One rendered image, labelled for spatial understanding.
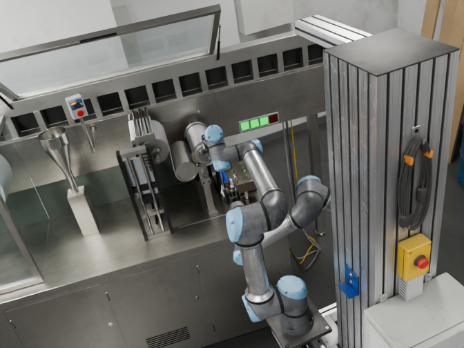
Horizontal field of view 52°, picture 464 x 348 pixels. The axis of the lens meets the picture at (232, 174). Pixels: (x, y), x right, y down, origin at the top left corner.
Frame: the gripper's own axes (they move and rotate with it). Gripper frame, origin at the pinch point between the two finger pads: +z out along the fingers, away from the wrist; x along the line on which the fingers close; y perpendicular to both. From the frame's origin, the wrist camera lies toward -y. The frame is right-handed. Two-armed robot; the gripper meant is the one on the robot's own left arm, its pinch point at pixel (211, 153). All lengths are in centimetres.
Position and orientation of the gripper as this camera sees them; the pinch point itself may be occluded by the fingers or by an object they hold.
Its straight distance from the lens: 233.0
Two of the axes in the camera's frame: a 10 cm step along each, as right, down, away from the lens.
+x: -9.6, 2.6, -1.3
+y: -2.8, -9.5, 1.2
